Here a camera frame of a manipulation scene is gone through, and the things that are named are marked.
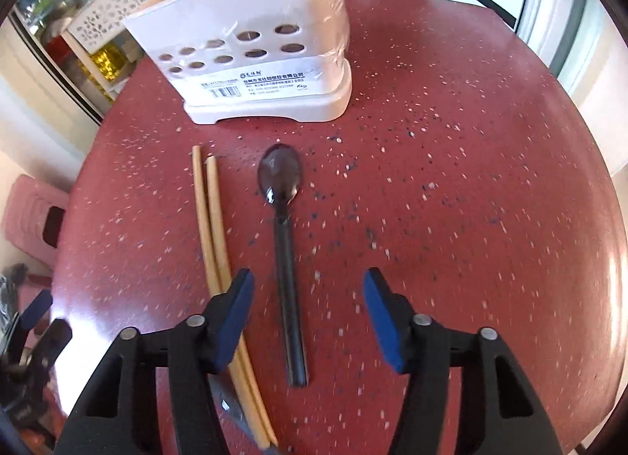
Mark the white plastic utensil holder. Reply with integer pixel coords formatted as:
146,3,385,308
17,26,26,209
122,0,355,125

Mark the pink plastic chair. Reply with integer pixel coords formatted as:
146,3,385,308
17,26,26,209
0,174,70,285

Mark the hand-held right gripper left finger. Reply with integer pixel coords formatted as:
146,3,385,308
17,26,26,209
66,268,256,455

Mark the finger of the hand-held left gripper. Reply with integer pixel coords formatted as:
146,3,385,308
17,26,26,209
29,320,74,368
10,288,54,336

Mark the gold foil package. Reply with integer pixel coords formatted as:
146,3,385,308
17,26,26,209
93,45,134,89

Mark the beige plastic trolley cart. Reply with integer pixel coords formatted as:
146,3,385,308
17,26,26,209
66,0,207,98

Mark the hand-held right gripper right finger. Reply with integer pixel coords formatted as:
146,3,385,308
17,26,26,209
362,267,566,455

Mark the dark plastic spoon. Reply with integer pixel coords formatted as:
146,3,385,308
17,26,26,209
257,143,310,388

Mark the sliding door frame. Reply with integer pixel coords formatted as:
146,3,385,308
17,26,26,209
422,0,590,79

